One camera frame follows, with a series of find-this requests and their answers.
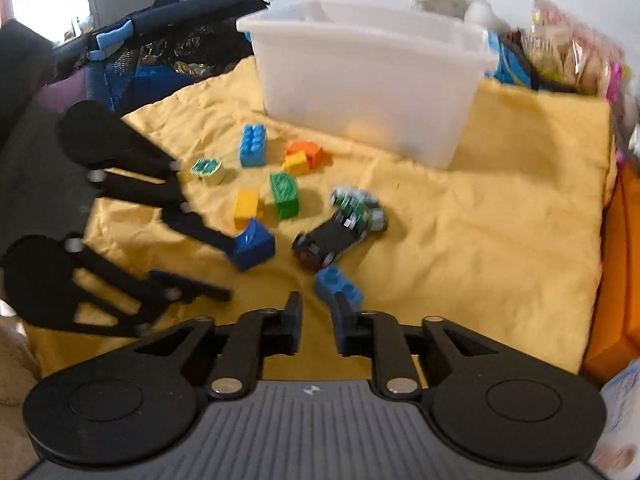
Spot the blue plastic item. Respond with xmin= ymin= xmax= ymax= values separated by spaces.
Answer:
xmin=486 ymin=30 xmax=532 ymax=87

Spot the small yellow brick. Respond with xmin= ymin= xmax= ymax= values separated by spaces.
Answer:
xmin=281 ymin=154 xmax=309 ymax=177

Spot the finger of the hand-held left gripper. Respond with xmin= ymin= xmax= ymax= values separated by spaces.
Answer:
xmin=89 ymin=132 xmax=240 ymax=257
xmin=65 ymin=236 xmax=234 ymax=339

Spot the yellow building brick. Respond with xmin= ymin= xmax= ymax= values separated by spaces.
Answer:
xmin=233 ymin=189 xmax=265 ymax=227

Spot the blue black mesh playpen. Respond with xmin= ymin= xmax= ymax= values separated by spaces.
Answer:
xmin=49 ymin=0 xmax=272 ymax=117

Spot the purple cushion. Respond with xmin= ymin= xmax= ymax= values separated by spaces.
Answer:
xmin=34 ymin=74 xmax=87 ymax=112

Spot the green printed block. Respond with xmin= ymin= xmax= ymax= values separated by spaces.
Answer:
xmin=269 ymin=171 xmax=302 ymax=221

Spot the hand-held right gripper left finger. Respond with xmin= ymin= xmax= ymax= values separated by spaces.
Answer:
xmin=132 ymin=291 xmax=304 ymax=401

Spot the orange box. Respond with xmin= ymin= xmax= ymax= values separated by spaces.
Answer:
xmin=581 ymin=164 xmax=640 ymax=387

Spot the light blue building brick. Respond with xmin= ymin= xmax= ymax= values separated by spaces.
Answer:
xmin=313 ymin=265 xmax=365 ymax=312

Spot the dark blue building brick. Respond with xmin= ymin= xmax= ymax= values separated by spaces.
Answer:
xmin=230 ymin=218 xmax=277 ymax=273

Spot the white printed packet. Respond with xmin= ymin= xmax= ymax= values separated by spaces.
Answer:
xmin=592 ymin=359 xmax=640 ymax=480

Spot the white plastic bin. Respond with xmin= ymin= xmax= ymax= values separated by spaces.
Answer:
xmin=236 ymin=0 xmax=499 ymax=171

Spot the black red toy car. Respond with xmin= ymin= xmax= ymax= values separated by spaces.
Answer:
xmin=291 ymin=211 xmax=369 ymax=274

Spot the round teal print block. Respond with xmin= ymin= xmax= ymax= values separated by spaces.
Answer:
xmin=190 ymin=157 xmax=226 ymax=187

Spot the green white toy car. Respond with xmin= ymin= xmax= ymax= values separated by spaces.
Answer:
xmin=330 ymin=186 xmax=389 ymax=234

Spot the yellow cloth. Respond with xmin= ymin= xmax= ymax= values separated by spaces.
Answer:
xmin=22 ymin=55 xmax=618 ymax=383

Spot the snack bag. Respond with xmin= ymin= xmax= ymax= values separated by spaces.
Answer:
xmin=507 ymin=0 xmax=628 ymax=98

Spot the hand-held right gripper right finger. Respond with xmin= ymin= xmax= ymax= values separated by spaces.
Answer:
xmin=327 ymin=291 xmax=506 ymax=401

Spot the orange building brick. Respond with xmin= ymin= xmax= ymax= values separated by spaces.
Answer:
xmin=285 ymin=140 xmax=325 ymax=169

